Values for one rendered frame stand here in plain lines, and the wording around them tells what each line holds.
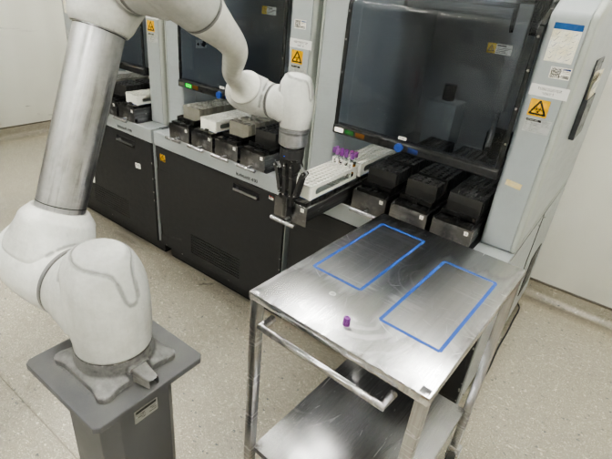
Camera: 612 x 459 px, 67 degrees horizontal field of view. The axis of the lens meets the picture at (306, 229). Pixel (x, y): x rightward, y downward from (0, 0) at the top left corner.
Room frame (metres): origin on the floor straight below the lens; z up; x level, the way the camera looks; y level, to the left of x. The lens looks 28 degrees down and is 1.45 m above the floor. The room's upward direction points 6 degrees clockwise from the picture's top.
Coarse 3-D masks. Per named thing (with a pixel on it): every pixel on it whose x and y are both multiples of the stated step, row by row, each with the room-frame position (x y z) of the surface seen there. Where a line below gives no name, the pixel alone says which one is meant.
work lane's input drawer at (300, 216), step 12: (360, 180) 1.63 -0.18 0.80; (336, 192) 1.50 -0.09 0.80; (348, 192) 1.55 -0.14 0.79; (276, 204) 1.41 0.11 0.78; (300, 204) 1.36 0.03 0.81; (312, 204) 1.38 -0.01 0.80; (324, 204) 1.42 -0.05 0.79; (336, 204) 1.49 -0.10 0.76; (288, 216) 1.38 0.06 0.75; (300, 216) 1.35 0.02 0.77; (312, 216) 1.37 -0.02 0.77
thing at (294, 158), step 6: (282, 150) 1.34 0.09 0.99; (288, 150) 1.33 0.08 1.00; (294, 150) 1.33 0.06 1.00; (300, 150) 1.33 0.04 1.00; (282, 156) 1.33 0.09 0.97; (288, 156) 1.33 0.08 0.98; (294, 156) 1.33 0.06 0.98; (300, 156) 1.34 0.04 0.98; (282, 162) 1.37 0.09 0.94; (288, 162) 1.35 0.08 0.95; (294, 162) 1.34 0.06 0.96; (300, 162) 1.34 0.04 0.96; (288, 168) 1.35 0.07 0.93; (294, 168) 1.34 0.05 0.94; (300, 168) 1.33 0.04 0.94; (294, 174) 1.34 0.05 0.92
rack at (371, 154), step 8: (360, 152) 1.78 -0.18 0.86; (368, 152) 1.80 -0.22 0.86; (376, 152) 1.80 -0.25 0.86; (384, 152) 1.82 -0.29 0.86; (392, 152) 1.85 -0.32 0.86; (360, 160) 1.69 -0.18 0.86; (368, 160) 1.69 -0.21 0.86; (376, 160) 1.82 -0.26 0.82; (360, 168) 1.64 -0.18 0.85; (368, 168) 1.75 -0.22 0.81; (360, 176) 1.64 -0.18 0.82
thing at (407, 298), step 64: (320, 256) 1.03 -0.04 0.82; (384, 256) 1.07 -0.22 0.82; (448, 256) 1.10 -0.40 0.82; (256, 320) 0.84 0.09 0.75; (320, 320) 0.77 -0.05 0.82; (384, 320) 0.80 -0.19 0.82; (448, 320) 0.82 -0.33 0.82; (256, 384) 0.85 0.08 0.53; (320, 384) 1.11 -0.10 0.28; (384, 384) 1.14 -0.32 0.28; (256, 448) 0.85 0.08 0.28; (320, 448) 0.87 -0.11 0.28; (384, 448) 0.89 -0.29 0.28; (448, 448) 1.06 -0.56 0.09
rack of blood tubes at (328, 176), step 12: (312, 168) 1.54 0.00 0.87; (324, 168) 1.56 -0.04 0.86; (336, 168) 1.57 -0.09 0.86; (348, 168) 1.59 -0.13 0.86; (312, 180) 1.45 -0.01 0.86; (324, 180) 1.44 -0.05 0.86; (336, 180) 1.54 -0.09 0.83; (348, 180) 1.57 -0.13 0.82; (312, 192) 1.39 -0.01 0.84; (324, 192) 1.45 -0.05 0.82
